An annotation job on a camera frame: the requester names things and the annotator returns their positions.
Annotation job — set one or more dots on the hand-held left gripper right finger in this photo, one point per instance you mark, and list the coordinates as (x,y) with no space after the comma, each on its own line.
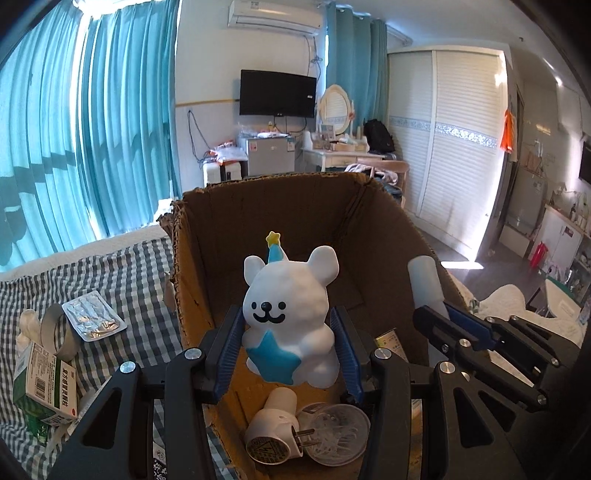
(346,355)

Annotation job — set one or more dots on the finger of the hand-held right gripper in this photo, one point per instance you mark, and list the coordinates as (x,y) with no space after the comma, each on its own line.
(466,321)
(434,325)

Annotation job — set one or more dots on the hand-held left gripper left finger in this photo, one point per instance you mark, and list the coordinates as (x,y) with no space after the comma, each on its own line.
(228,350)

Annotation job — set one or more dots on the white cylindrical tube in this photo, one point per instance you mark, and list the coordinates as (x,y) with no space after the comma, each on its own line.
(425,281)

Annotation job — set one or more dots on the orange yellow small box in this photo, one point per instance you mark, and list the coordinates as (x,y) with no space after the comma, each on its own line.
(390,342)

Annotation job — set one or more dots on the white plug-in device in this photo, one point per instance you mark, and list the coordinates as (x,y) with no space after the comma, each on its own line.
(270,415)

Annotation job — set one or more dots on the white bear figurine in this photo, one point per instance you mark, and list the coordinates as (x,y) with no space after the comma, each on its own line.
(286,300)

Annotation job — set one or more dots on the clear jar blue label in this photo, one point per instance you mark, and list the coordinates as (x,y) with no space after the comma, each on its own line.
(337,434)

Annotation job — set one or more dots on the brown cardboard box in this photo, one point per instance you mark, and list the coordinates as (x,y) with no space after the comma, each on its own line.
(212,230)

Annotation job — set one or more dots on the silver blister pack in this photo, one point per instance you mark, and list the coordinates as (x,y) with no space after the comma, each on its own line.
(92,316)

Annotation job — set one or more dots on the checkered blanket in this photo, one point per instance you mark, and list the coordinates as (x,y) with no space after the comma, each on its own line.
(129,277)

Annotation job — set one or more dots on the white low cabinet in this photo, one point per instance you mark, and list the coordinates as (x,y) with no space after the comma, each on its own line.
(558,235)

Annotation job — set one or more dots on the white louvered wardrobe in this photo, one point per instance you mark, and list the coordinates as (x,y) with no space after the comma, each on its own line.
(461,184)

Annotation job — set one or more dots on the grey tape roll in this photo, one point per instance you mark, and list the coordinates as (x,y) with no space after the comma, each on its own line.
(69,344)

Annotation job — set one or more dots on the wooden chair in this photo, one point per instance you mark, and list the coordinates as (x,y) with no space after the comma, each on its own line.
(392,167)

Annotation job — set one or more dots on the white suitcase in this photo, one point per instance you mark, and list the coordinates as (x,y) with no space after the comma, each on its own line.
(212,175)

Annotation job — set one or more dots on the white green medicine box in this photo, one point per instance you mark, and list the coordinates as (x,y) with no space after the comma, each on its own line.
(46,383)

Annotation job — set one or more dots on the orange hanging cloth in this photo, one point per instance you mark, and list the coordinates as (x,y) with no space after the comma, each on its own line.
(506,134)

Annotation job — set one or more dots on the black backpack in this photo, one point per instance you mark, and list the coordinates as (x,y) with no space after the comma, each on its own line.
(378,136)

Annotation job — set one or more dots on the white dressing table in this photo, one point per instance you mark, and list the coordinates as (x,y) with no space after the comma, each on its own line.
(323,159)

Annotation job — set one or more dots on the red white packaging pile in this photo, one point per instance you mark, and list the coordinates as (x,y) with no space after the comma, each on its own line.
(228,152)

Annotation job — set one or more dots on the silver mini fridge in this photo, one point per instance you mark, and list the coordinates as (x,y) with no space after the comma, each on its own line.
(270,154)

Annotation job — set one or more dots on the cream fabric piece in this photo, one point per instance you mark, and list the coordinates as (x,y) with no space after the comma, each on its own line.
(28,325)

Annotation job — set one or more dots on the white oval mirror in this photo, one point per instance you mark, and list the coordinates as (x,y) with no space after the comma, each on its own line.
(334,108)

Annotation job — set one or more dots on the teal window curtain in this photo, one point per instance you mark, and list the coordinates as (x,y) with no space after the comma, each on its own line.
(339,55)
(37,138)
(129,115)

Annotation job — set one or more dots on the white air conditioner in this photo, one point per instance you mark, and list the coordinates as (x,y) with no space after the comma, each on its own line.
(272,16)

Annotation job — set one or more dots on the black wall television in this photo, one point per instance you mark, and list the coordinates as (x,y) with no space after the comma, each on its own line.
(277,92)

